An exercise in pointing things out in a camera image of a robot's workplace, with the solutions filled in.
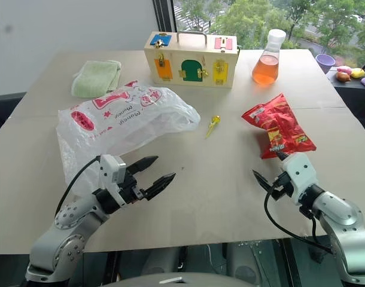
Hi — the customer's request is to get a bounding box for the purple plastic bowl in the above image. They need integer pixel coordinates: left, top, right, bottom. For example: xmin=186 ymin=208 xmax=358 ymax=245
xmin=315 ymin=53 xmax=336 ymax=74

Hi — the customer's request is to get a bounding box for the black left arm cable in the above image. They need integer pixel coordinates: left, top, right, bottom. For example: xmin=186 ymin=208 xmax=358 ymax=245
xmin=54 ymin=155 xmax=102 ymax=216

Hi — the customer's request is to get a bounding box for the dark window frame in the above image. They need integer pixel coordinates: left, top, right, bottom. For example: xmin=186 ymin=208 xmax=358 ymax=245
xmin=152 ymin=0 xmax=179 ymax=33

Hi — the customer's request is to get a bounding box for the yellow plastic pick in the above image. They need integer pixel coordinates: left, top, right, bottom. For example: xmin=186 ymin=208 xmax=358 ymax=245
xmin=204 ymin=115 xmax=221 ymax=139

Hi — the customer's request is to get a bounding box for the green folded towel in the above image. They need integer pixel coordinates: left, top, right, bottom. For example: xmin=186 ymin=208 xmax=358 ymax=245
xmin=71 ymin=59 xmax=123 ymax=99

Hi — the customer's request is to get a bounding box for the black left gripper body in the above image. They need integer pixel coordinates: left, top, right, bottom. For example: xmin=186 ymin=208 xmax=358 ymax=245
xmin=117 ymin=167 xmax=148 ymax=204

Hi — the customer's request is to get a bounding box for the red snack packet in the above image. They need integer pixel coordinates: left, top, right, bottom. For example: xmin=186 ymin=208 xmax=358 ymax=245
xmin=241 ymin=93 xmax=317 ymax=160

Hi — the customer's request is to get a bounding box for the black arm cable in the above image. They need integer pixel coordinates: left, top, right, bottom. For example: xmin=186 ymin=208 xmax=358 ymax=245
xmin=54 ymin=155 xmax=102 ymax=216
xmin=263 ymin=181 xmax=334 ymax=255

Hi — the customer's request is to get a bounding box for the flask with orange liquid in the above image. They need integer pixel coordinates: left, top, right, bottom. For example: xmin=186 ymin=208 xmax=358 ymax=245
xmin=251 ymin=29 xmax=287 ymax=87

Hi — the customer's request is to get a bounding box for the white red-printed plastic bag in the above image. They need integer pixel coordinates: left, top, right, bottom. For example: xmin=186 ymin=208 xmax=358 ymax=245
xmin=56 ymin=80 xmax=201 ymax=198

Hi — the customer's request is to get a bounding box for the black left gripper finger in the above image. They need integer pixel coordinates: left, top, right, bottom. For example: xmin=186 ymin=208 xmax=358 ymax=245
xmin=143 ymin=172 xmax=177 ymax=201
xmin=126 ymin=155 xmax=159 ymax=176

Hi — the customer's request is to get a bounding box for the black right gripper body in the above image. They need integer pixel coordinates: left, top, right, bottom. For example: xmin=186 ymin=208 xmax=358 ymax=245
xmin=271 ymin=172 xmax=294 ymax=201

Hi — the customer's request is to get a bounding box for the wooden lock box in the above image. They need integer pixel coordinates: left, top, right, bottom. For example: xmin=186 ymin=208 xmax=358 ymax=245
xmin=143 ymin=30 xmax=241 ymax=90

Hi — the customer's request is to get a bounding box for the dark rounded shape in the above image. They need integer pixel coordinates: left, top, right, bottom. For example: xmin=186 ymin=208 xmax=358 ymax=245
xmin=226 ymin=242 xmax=269 ymax=286

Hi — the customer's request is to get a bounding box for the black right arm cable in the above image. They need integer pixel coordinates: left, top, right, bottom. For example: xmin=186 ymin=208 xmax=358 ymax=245
xmin=263 ymin=181 xmax=334 ymax=255

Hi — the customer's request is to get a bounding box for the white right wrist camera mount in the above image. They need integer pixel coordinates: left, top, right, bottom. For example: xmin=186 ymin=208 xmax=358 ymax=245
xmin=279 ymin=152 xmax=320 ymax=207

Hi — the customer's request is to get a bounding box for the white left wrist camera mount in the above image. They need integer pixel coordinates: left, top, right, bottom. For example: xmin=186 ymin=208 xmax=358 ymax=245
xmin=99 ymin=154 xmax=127 ymax=207

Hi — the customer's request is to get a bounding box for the grey robot torso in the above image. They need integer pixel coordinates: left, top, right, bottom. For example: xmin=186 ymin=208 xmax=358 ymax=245
xmin=104 ymin=271 xmax=257 ymax=287

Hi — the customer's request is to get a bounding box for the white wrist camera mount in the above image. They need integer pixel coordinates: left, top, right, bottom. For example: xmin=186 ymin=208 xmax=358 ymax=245
xmin=99 ymin=154 xmax=127 ymax=207
xmin=279 ymin=152 xmax=320 ymax=207

